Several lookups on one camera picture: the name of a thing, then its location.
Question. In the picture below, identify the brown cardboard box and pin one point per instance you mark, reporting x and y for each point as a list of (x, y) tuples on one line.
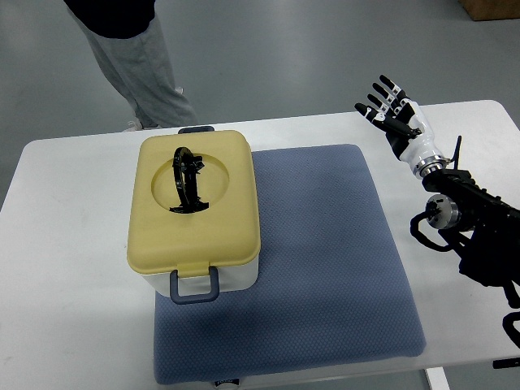
[(489, 10)]

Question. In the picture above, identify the white table leg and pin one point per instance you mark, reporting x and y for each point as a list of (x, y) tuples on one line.
[(436, 378)]

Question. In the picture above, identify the blue grey cushion mat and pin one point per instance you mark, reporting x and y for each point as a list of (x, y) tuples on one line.
[(331, 287)]

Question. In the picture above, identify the white storage box body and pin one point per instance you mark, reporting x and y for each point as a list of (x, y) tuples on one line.
[(230, 278)]

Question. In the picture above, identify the person in grey trousers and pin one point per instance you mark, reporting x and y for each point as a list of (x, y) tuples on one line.
[(127, 42)]

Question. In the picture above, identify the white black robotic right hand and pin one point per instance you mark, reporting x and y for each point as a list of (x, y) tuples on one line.
[(406, 128)]

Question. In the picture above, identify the yellow box lid with handle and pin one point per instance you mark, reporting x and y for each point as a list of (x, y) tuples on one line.
[(194, 208)]

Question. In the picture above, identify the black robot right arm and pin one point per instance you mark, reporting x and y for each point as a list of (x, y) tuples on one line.
[(480, 228)]

